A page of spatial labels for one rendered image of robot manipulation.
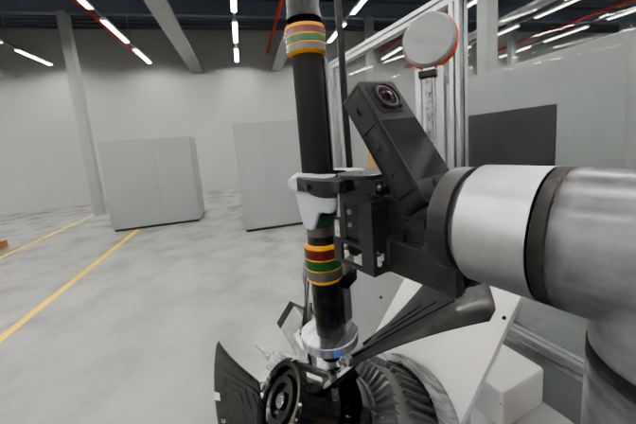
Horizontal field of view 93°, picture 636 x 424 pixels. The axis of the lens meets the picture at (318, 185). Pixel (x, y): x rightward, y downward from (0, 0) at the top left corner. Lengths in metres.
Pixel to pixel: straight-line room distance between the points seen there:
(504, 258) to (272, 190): 5.67
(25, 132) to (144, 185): 7.24
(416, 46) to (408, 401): 0.88
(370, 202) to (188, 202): 7.28
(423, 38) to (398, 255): 0.85
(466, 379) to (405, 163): 0.53
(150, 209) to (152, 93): 6.18
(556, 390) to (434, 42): 1.02
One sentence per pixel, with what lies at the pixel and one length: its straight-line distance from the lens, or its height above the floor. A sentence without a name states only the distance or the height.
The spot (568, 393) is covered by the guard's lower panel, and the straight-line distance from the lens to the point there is 1.17.
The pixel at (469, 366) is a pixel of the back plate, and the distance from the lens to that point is 0.69.
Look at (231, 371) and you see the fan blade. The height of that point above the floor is 1.13.
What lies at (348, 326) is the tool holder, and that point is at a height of 1.38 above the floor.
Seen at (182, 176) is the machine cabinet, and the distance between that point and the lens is 7.42.
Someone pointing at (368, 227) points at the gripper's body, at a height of 1.54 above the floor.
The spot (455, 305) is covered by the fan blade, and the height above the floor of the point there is 1.40.
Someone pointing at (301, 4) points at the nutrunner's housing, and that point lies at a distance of 0.35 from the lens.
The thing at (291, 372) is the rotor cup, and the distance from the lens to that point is 0.57.
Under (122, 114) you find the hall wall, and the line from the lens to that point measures 13.10.
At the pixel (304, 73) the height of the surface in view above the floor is 1.68.
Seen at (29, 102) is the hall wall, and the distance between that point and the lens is 14.22.
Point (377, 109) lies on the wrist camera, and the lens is 0.24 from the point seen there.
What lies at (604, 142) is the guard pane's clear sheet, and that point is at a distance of 0.93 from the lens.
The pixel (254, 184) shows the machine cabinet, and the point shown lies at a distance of 5.78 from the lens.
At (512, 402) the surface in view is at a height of 0.93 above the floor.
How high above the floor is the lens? 1.61
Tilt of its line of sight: 8 degrees down
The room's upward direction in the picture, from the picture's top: 5 degrees counter-clockwise
